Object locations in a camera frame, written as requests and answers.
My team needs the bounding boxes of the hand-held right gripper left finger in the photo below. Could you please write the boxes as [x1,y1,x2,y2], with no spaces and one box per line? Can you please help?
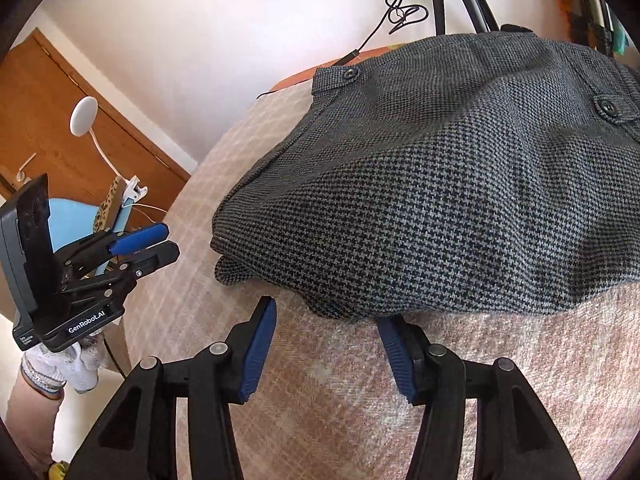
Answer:
[75,296,278,480]

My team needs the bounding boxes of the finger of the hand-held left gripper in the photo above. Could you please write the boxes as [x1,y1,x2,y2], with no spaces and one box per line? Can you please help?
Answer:
[61,241,181,307]
[59,222,170,267]

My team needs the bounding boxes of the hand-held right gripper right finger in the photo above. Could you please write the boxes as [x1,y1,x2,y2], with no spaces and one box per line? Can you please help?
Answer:
[377,312,567,480]

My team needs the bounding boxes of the grey houndstooth pants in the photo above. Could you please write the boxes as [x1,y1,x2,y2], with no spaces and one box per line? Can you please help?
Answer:
[210,30,640,322]

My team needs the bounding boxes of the person's left forearm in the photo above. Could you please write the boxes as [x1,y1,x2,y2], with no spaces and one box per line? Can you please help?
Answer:
[0,366,63,467]

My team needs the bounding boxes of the person's left hand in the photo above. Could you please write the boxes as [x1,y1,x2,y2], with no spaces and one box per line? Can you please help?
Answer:
[21,336,104,394]

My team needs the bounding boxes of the leopard print item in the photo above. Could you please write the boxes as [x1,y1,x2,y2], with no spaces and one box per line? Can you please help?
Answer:
[94,176,126,235]

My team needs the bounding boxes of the light blue board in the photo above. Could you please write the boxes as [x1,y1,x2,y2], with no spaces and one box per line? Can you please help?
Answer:
[47,198,134,277]

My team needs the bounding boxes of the beige plaid blanket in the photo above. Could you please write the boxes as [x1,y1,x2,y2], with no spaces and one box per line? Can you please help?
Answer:
[122,75,640,480]

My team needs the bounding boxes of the white round clip lamp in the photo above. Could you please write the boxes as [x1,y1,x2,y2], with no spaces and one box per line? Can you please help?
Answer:
[70,96,149,207]

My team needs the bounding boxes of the wooden door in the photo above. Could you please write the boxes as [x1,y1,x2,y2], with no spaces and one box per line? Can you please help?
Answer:
[0,27,199,200]

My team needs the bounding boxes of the cluttered shelf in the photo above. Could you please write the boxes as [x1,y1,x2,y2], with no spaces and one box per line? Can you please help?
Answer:
[562,0,632,57]

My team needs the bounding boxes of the metal door handle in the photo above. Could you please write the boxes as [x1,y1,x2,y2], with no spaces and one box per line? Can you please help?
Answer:
[14,152,37,184]

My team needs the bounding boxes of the beaded bracelet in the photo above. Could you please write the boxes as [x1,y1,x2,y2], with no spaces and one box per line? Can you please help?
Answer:
[21,360,64,401]

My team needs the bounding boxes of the thin black cable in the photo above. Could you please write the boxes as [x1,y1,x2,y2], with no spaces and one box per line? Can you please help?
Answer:
[256,0,430,100]

